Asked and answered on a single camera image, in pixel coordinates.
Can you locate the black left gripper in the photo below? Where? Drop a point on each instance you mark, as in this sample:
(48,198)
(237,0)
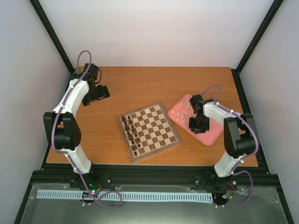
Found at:
(103,94)

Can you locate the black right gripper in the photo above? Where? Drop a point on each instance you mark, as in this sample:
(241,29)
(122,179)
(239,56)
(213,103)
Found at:
(194,128)

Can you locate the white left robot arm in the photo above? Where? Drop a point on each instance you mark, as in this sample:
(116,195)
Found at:
(62,131)

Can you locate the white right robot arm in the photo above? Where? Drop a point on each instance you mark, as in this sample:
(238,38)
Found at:
(240,136)

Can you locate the wooden chess board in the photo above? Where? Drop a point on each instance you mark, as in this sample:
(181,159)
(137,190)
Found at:
(154,128)

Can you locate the pink plastic tray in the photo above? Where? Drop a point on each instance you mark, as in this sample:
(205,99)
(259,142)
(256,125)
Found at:
(183,110)

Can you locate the black aluminium frame rail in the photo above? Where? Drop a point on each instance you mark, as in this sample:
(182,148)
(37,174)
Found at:
(109,175)

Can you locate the light blue cable duct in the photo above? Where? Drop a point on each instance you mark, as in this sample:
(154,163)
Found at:
(126,196)

